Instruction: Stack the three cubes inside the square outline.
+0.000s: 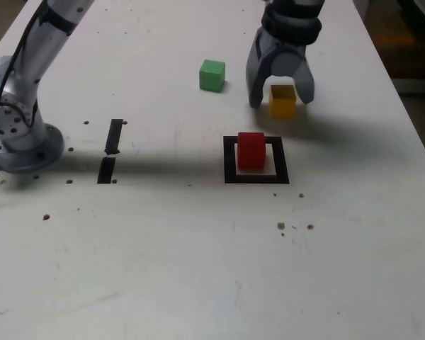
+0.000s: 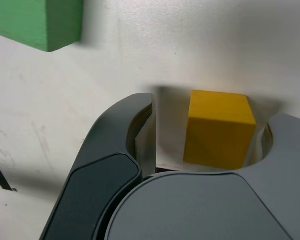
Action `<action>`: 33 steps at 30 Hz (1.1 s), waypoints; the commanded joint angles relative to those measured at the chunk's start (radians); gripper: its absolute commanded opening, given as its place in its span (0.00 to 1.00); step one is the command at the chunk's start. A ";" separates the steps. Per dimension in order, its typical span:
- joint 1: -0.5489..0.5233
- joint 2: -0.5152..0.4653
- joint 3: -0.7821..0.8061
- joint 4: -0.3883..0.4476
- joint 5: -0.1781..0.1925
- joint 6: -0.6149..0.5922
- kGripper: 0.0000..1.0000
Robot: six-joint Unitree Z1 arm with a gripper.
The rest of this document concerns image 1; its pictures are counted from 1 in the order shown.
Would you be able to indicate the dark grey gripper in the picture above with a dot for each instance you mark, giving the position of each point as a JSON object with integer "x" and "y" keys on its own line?
{"x": 287, "y": 47}

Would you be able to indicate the yellow cube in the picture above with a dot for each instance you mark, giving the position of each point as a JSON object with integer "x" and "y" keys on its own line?
{"x": 282, "y": 104}

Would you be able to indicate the green cube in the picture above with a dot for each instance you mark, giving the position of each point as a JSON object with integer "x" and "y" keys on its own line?
{"x": 212, "y": 76}

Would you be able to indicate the red cube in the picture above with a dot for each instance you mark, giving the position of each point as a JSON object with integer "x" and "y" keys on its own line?
{"x": 251, "y": 150}

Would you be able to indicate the black tape square outline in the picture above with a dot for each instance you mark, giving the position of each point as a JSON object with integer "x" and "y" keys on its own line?
{"x": 230, "y": 166}

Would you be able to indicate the black tape strip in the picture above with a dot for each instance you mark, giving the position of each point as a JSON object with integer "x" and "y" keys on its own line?
{"x": 113, "y": 136}

